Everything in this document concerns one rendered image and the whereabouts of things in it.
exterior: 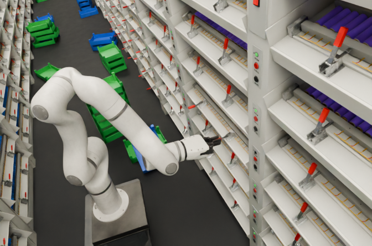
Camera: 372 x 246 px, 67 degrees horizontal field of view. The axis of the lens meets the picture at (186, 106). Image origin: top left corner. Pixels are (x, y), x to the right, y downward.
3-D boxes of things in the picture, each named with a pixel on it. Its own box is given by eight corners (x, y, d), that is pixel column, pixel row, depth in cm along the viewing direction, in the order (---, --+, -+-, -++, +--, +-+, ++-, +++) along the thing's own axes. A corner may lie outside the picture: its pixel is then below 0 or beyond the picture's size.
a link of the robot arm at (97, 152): (82, 194, 135) (61, 162, 120) (99, 163, 149) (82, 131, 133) (105, 196, 132) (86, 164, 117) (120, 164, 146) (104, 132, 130)
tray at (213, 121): (251, 175, 114) (245, 163, 108) (189, 97, 159) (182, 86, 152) (292, 145, 114) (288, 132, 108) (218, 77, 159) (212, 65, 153)
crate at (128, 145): (132, 163, 213) (129, 157, 208) (125, 146, 228) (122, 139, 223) (168, 148, 220) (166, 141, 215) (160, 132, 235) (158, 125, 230)
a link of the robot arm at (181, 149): (171, 152, 121) (177, 150, 122) (179, 166, 114) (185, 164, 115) (171, 137, 116) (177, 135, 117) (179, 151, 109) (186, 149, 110)
